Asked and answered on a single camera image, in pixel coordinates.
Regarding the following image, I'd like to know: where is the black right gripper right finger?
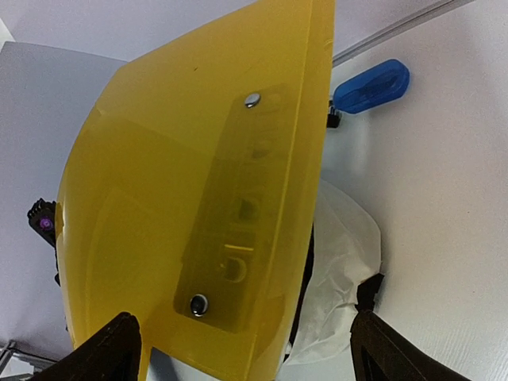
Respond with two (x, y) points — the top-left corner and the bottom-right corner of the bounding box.
(351, 311), (466, 381)

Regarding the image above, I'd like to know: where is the yellow paper folder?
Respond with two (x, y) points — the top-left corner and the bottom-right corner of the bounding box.
(56, 1), (335, 380)

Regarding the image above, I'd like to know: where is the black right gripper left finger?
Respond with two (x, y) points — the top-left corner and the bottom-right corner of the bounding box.
(33, 312), (141, 381)

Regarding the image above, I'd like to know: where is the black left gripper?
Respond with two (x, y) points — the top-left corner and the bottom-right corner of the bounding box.
(27, 198), (61, 287)

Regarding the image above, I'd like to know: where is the cream white backpack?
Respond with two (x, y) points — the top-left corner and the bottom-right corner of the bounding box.
(283, 179), (383, 366)

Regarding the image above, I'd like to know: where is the blue pencil case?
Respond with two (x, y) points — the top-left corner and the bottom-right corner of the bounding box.
(332, 59), (410, 114)

